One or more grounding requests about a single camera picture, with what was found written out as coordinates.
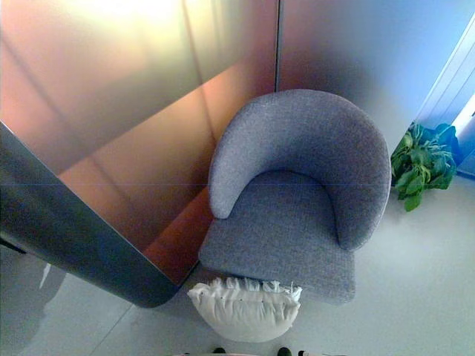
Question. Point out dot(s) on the white frilled pillow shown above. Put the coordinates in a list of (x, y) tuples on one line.
[(245, 315)]

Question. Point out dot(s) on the grey fabric armchair sofa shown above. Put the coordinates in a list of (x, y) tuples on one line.
[(297, 230)]

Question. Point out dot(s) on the dark grey rounded cabinet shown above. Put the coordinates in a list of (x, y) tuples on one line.
[(74, 230)]

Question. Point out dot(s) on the green leafy potted plant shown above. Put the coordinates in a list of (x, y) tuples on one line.
[(419, 174)]

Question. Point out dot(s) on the vertical metal wall trim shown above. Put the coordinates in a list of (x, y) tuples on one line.
[(279, 44)]

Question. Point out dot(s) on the white window frame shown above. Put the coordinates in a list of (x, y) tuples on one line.
[(451, 85)]

